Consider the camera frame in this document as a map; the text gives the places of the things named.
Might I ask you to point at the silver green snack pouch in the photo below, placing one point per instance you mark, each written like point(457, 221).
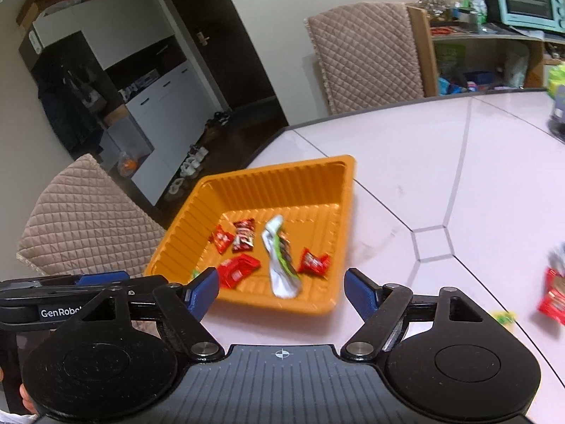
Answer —
point(285, 282)

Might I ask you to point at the yellow candy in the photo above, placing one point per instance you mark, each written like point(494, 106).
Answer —
point(506, 319)

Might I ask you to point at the red festive candy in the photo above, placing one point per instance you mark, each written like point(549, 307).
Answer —
point(315, 265)

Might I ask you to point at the wooden shelf unit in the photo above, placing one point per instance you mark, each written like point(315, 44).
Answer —
point(452, 57)

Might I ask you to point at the grey clear snack packet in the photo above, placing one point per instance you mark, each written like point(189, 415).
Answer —
point(556, 259)

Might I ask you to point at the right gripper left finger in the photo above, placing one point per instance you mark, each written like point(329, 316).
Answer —
point(182, 309)

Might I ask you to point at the green tissue pack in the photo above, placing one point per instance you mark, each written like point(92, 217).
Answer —
point(555, 79)

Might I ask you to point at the red gold date packet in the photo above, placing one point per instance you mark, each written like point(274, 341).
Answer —
point(552, 303)

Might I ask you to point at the large red candy packet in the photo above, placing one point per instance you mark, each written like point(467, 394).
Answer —
point(234, 270)

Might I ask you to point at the quilted beige chair back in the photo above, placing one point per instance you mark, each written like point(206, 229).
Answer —
point(367, 55)

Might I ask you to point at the white cabinet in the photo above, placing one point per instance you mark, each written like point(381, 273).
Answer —
point(113, 79)

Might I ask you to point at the quilted beige chair near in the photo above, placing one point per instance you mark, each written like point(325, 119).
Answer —
point(84, 224)

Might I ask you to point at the grey phone stand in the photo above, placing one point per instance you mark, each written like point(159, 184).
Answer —
point(556, 124)

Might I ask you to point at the dark red foil candy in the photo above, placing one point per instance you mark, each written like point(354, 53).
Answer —
point(244, 239)

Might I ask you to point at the person left hand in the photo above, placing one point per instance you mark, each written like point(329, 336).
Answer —
point(17, 396)

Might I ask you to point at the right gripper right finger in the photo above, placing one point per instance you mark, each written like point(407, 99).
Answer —
point(382, 309)

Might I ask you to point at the quilted beige chair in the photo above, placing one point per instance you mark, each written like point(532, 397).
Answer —
point(367, 55)
point(84, 224)

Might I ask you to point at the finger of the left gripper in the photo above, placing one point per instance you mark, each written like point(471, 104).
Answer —
point(103, 278)
point(141, 289)

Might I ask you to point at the small red candy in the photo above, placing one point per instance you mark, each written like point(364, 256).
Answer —
point(221, 239)

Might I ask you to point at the orange plastic tray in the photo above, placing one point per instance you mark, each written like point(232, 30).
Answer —
point(293, 219)

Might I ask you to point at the orange lid candy jar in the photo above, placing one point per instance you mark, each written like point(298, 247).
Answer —
point(438, 11)

